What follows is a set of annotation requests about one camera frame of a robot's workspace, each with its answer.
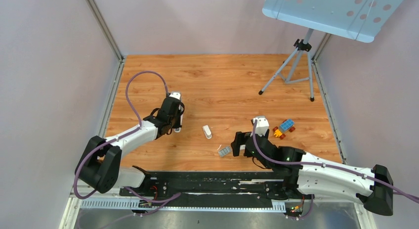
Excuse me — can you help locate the white stapler part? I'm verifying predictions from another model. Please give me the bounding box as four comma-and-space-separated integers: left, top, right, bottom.
202, 125, 212, 139

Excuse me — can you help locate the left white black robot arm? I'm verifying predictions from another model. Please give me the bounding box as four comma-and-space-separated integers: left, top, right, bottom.
75, 92, 185, 196

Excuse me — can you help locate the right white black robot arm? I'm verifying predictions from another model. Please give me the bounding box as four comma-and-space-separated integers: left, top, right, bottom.
231, 132, 393, 216

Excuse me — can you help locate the blue orange toy block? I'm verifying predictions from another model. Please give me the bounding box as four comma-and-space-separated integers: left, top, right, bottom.
273, 119, 295, 139

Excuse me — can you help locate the grey tripod stand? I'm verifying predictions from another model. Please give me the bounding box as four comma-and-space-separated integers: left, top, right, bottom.
258, 28, 315, 102

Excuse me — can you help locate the light blue perforated tray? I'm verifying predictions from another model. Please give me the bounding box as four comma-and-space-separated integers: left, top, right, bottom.
262, 0, 404, 43

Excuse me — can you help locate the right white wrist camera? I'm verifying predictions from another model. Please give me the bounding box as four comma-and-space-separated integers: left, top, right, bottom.
252, 116, 269, 137

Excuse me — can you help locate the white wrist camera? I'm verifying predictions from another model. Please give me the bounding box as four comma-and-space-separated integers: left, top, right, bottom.
169, 92, 181, 100
252, 116, 269, 137

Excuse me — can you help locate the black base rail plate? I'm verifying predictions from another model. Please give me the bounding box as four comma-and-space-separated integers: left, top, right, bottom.
70, 171, 328, 212

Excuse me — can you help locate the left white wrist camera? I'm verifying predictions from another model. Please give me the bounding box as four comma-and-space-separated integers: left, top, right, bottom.
169, 92, 181, 100

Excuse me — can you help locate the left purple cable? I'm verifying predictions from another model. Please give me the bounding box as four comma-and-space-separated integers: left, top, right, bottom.
73, 71, 169, 200

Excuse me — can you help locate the purple cable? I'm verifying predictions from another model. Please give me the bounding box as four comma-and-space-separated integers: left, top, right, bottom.
73, 71, 169, 200
252, 120, 419, 204

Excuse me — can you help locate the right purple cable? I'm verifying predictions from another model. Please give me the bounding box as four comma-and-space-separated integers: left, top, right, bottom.
252, 120, 419, 204

